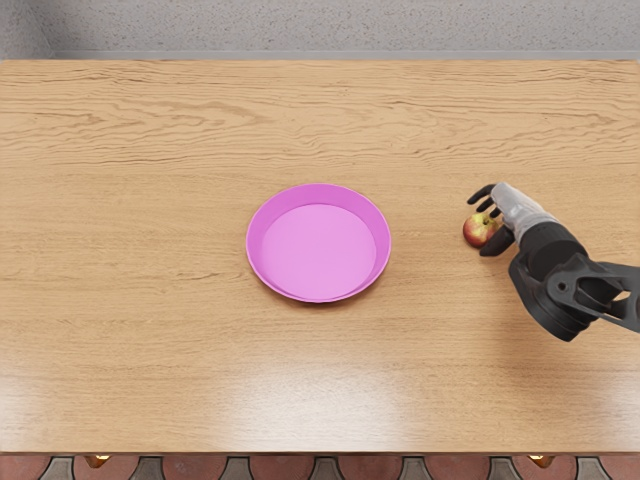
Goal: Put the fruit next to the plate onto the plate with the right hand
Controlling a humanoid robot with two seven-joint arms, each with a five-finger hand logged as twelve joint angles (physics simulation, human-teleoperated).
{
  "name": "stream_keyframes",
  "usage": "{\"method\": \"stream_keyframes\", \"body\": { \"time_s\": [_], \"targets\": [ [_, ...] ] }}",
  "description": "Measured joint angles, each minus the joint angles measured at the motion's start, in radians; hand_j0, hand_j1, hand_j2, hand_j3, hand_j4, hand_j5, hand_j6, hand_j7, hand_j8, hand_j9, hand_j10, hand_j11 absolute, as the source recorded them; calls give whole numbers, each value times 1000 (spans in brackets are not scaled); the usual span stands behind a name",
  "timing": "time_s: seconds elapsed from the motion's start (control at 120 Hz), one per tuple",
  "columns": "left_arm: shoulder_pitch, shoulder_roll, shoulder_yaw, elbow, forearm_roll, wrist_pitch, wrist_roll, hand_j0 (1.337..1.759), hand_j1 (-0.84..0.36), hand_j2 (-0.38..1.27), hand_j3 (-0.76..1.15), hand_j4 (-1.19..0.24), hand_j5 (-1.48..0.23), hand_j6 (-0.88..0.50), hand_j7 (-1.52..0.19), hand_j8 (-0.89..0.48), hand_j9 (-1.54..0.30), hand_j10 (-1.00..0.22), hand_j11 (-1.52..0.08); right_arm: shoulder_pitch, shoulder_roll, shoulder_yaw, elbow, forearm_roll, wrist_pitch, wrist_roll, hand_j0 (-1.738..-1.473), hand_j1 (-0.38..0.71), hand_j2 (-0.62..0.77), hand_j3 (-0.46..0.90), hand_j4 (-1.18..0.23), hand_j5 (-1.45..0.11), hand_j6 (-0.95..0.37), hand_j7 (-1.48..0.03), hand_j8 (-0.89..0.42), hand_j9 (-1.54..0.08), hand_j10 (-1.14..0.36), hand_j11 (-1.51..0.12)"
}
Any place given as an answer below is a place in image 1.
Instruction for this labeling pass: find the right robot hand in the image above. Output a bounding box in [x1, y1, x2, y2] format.
[466, 181, 557, 258]

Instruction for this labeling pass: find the pink plate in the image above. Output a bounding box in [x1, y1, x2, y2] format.
[245, 182, 392, 305]

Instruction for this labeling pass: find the red yellow apple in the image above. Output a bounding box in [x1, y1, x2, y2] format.
[462, 212, 501, 249]

